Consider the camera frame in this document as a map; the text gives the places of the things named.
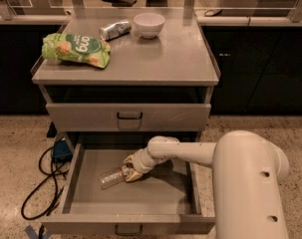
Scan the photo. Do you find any white ceramic bowl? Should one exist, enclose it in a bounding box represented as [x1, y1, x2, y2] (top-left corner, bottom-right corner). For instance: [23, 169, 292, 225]
[134, 13, 165, 39]

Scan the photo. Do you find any silver soda can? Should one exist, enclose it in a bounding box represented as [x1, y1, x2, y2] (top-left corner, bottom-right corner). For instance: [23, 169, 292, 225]
[99, 19, 132, 41]

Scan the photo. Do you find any clear plastic water bottle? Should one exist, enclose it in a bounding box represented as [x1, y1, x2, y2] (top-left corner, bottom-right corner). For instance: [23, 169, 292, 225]
[98, 164, 131, 190]

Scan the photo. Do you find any black floor cable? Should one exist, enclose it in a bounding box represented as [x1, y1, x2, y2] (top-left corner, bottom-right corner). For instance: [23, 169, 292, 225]
[20, 145, 70, 239]

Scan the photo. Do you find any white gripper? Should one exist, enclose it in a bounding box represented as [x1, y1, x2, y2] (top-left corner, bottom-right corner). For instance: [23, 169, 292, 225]
[123, 149, 156, 182]

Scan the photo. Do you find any grey drawer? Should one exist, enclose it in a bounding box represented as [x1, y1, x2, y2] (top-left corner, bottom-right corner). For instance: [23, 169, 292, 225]
[47, 104, 210, 132]
[42, 143, 214, 236]

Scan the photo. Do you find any blue power box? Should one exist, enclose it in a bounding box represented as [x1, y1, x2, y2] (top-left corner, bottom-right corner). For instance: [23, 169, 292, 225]
[52, 139, 73, 163]

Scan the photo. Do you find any grey drawer cabinet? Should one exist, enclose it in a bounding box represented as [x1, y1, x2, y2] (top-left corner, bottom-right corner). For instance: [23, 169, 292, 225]
[33, 8, 220, 140]

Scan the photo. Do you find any green chip bag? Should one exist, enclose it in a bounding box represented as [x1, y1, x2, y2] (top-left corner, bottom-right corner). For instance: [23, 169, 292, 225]
[42, 33, 111, 69]

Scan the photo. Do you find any black chair armrest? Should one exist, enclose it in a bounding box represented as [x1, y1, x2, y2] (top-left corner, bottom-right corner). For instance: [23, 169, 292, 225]
[102, 0, 137, 7]

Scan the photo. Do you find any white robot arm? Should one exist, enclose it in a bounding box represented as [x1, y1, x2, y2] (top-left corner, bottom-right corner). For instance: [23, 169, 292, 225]
[124, 130, 289, 239]

